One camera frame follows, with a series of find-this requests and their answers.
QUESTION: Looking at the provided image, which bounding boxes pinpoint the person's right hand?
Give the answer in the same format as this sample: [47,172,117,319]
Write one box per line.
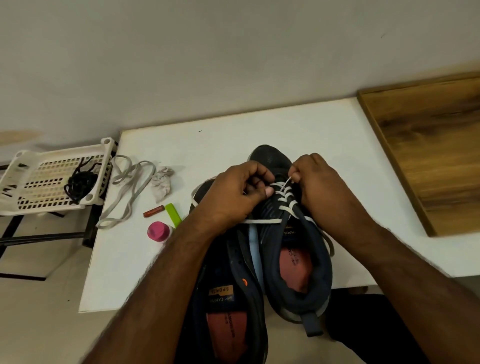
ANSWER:
[287,153,376,252]

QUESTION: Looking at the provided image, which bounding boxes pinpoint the person's left hand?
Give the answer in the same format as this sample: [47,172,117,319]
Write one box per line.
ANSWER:
[189,159,277,238]

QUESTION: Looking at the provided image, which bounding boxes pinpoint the dark sneaker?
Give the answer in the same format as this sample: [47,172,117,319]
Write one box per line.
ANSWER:
[247,144,336,339]
[174,178,270,364]

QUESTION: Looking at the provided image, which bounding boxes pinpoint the grey shoelace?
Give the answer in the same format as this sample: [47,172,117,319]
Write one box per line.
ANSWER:
[189,175,336,286]

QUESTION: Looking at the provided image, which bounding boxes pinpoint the grey shoelaces bundle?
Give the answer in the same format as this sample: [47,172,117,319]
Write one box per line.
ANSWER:
[95,154,176,231]

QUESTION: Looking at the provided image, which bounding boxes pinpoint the black shoelace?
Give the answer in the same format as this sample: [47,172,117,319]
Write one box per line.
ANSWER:
[63,165,100,205]
[71,156,106,196]

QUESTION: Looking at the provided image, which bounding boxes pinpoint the person's left forearm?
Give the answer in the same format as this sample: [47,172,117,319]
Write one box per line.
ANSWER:
[81,217,230,364]

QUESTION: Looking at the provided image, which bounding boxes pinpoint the person's right forearm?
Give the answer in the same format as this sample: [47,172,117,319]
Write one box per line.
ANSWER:
[346,223,480,364]

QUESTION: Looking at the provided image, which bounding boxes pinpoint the green marker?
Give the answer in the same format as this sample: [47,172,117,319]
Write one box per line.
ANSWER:
[165,202,184,228]

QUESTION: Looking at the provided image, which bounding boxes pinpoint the small red stick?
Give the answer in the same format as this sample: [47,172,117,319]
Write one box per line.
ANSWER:
[142,204,167,219]

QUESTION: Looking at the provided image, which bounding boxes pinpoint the pink capped white bottle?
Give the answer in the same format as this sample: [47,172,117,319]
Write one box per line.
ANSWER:
[146,220,173,243]

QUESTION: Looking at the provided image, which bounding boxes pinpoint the wooden board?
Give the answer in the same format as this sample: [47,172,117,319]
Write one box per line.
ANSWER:
[357,71,480,239]

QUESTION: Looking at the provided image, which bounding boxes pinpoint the white perforated plastic tray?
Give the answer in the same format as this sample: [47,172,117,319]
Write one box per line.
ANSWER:
[0,136,117,218]

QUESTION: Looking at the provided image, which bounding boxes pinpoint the black metal rack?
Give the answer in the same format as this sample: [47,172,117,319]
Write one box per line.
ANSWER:
[0,163,102,283]

